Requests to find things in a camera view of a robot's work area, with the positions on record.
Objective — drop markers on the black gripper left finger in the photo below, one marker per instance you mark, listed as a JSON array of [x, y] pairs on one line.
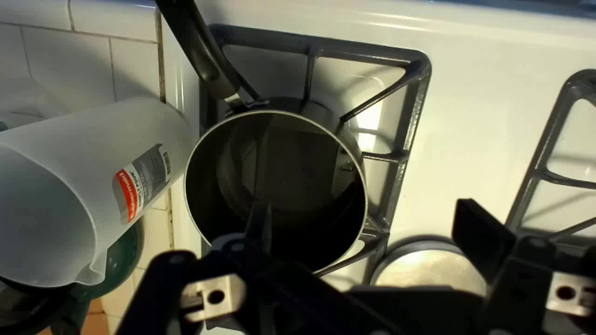
[[161, 292]]

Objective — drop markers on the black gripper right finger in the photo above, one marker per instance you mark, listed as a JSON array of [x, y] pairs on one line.
[[534, 267]]

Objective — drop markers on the dark green pot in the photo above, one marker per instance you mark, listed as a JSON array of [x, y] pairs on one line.
[[124, 262]]

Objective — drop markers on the black cast iron stove grate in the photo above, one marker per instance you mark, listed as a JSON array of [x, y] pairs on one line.
[[550, 143], [373, 51]]

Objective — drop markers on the translucent plastic pitcher red label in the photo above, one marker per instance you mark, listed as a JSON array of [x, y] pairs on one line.
[[62, 198]]

